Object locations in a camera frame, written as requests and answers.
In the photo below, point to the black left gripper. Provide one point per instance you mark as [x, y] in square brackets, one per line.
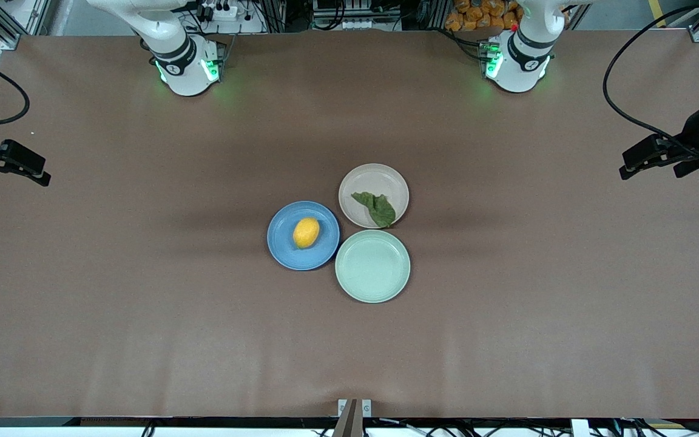
[696, 135]

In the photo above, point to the green lettuce leaf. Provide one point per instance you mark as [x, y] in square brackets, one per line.
[380, 209]

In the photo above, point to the yellow lemon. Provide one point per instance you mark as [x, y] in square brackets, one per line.
[306, 233]

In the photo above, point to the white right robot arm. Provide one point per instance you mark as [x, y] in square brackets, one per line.
[181, 56]

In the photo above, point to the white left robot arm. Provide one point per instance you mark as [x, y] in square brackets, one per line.
[522, 60]

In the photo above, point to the pile of orange bags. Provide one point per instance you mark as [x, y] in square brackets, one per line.
[477, 15]

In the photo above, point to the white power strip with plugs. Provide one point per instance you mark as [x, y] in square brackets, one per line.
[219, 11]

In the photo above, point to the blue plate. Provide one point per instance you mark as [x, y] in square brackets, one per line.
[286, 243]

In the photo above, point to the beige plate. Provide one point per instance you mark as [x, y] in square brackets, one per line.
[374, 179]

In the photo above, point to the white block under table edge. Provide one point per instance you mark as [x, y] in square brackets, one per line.
[579, 428]

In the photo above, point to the light green plate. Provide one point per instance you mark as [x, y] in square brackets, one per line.
[372, 267]

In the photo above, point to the long white power strip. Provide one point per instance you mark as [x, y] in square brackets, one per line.
[363, 24]

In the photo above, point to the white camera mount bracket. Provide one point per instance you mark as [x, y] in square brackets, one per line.
[366, 408]

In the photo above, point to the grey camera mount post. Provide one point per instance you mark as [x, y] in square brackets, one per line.
[349, 422]

